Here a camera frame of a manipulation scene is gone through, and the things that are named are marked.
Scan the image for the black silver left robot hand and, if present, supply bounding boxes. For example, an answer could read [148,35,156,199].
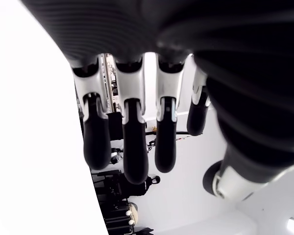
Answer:
[19,0,294,202]

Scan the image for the silver metal truss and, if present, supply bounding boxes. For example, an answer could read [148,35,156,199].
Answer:
[101,53,118,113]

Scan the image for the black backpack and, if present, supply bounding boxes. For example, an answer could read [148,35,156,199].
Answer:
[127,175,161,198]

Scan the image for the beige round object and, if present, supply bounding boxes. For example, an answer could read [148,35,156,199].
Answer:
[126,202,139,226]

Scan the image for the black stacked equipment cases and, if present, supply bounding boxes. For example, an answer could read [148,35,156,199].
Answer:
[92,170,130,235]

